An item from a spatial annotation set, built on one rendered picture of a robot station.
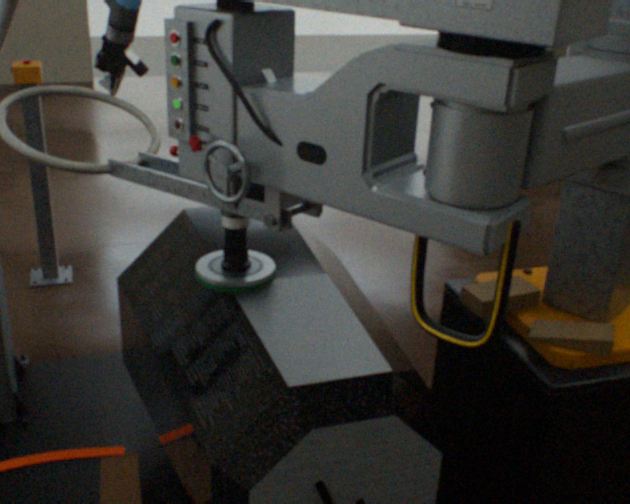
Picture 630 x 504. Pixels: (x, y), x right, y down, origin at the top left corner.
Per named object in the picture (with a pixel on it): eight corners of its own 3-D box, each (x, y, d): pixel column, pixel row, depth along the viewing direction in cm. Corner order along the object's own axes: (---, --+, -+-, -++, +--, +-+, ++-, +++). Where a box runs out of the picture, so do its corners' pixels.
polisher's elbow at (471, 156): (460, 173, 163) (471, 83, 155) (536, 197, 151) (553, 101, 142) (403, 190, 151) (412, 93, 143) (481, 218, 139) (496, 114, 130)
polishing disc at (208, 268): (277, 255, 213) (277, 251, 212) (271, 288, 194) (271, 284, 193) (203, 251, 213) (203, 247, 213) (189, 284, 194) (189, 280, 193)
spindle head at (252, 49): (341, 201, 187) (352, 15, 169) (283, 224, 171) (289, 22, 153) (237, 168, 207) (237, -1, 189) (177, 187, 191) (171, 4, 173)
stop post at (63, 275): (71, 267, 395) (50, 58, 350) (71, 283, 378) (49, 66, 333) (31, 270, 389) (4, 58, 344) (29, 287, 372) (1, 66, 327)
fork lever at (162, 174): (329, 213, 189) (329, 194, 187) (279, 234, 175) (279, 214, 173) (151, 164, 228) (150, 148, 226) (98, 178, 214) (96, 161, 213)
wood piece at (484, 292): (516, 290, 217) (518, 275, 215) (539, 305, 208) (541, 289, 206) (458, 301, 209) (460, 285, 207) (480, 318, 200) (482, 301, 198)
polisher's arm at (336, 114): (523, 276, 160) (563, 42, 140) (472, 314, 144) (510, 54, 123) (268, 193, 201) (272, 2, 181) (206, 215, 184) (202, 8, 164)
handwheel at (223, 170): (274, 202, 177) (275, 140, 170) (245, 212, 169) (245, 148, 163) (229, 187, 185) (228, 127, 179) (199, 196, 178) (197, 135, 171)
